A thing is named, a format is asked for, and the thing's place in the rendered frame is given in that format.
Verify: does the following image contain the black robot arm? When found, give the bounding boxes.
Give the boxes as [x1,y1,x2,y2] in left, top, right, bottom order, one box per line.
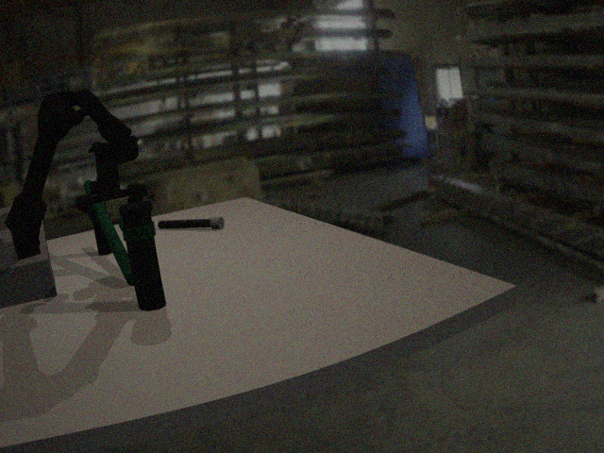
[5,89,139,260]

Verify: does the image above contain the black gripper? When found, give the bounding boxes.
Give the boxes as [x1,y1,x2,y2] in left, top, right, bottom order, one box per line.
[75,166,147,236]

